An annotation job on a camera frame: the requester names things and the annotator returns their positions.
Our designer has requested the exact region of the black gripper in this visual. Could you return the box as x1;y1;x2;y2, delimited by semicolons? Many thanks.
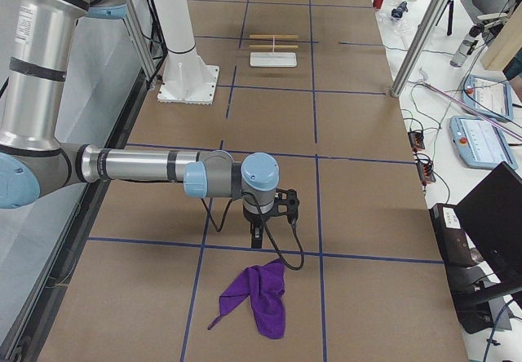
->
242;198;274;249

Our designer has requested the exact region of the purple towel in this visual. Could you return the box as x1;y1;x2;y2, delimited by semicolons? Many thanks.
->
207;259;285;339

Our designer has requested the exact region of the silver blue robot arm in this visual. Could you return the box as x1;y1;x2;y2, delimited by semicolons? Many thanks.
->
1;0;282;248

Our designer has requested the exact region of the white wooden towel rack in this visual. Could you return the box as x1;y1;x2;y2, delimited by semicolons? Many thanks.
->
249;34;299;68

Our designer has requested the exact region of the orange black connector board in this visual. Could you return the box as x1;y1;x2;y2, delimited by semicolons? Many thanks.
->
408;131;425;152

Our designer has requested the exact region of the black monitor stand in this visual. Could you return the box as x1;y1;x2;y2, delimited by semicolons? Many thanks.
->
429;203;521;334

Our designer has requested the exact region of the black laptop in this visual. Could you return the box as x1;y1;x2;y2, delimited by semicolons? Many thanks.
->
454;162;521;281

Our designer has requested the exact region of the near blue teach pendant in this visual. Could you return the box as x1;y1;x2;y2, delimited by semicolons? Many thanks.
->
449;116;518;170

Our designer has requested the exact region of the blue teach pendant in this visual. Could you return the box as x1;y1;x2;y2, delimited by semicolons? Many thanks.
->
461;75;514;121
449;116;518;170

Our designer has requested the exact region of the dark blue small gadget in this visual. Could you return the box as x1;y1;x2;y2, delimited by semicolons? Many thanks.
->
391;1;409;20

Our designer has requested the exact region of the far blue teach pendant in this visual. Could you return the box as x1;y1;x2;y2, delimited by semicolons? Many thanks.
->
461;75;514;121

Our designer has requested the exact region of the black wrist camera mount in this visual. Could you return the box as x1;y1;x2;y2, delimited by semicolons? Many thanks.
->
270;188;299;227

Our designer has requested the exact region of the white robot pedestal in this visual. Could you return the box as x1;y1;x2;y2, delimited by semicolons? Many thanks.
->
153;0;219;104

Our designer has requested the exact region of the aluminium frame post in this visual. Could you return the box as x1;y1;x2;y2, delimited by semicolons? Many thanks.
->
391;0;448;98

